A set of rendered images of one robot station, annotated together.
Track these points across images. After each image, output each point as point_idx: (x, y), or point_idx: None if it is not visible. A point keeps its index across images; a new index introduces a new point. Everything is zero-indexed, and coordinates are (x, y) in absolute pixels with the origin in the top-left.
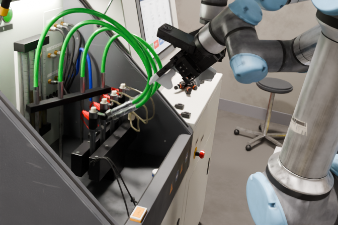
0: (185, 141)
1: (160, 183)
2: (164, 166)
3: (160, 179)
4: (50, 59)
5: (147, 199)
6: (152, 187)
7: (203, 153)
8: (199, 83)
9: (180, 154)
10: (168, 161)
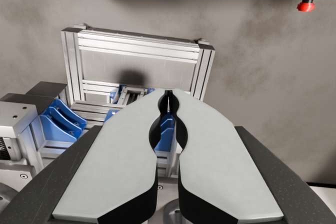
0: None
1: None
2: None
3: None
4: None
5: None
6: None
7: (302, 10)
8: (169, 105)
9: None
10: None
